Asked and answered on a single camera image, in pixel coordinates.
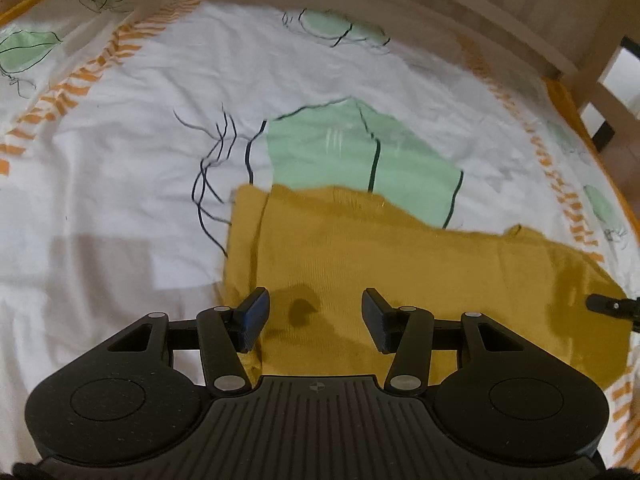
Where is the orange bed cover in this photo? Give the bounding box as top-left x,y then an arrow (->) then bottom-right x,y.
542,76 -> 640,196

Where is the mustard yellow garment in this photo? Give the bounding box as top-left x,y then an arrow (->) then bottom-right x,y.
223,184 -> 632,392

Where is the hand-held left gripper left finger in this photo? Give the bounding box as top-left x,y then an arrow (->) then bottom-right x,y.
106,287 -> 272,394

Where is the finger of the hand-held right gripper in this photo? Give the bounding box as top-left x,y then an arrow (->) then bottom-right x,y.
585,293 -> 640,334

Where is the white printed bed sheet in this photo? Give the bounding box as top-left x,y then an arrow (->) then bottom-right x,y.
0,0 -> 640,468

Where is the wooden bed frame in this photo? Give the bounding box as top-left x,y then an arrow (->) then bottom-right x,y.
220,0 -> 640,153

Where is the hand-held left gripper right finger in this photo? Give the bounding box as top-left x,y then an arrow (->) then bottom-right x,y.
360,287 -> 528,394

